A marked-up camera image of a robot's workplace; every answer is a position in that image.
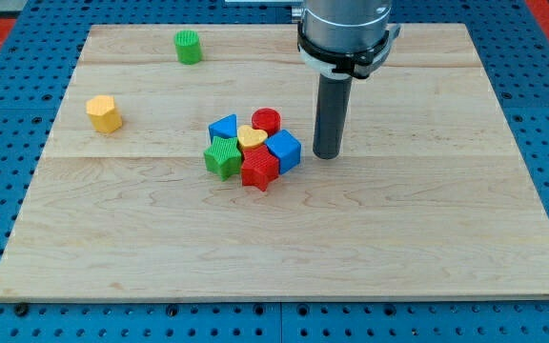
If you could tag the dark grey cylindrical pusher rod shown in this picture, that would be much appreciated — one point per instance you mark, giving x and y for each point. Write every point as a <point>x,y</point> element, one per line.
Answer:
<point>331,109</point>

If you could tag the blue cube block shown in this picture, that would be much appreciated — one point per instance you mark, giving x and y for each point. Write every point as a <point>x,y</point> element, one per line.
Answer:
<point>286,148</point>

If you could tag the red cylinder block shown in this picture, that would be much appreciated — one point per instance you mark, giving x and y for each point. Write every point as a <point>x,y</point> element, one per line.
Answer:
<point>266,119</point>

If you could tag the yellow heart block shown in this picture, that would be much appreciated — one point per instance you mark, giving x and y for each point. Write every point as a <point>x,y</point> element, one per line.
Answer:
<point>249,138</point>

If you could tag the red star block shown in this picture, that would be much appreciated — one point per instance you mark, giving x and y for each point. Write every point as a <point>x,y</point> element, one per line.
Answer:
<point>259,168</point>

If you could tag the blue triangle block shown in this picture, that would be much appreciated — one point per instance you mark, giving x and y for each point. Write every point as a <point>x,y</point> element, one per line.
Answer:
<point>225,127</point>

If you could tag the green star block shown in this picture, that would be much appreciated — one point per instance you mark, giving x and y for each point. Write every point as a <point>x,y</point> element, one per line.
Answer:
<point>223,157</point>

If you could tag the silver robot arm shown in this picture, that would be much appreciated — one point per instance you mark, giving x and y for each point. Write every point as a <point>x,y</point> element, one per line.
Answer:
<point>342,41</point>

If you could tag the green cylinder block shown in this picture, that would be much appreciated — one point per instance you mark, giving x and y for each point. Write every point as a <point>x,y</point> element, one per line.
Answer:
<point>187,47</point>

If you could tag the wooden board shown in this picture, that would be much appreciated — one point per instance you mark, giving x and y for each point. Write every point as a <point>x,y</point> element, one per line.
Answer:
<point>429,199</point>

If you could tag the yellow hexagon block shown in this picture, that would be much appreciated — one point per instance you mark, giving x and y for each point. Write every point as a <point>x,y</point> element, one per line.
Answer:
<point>104,114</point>

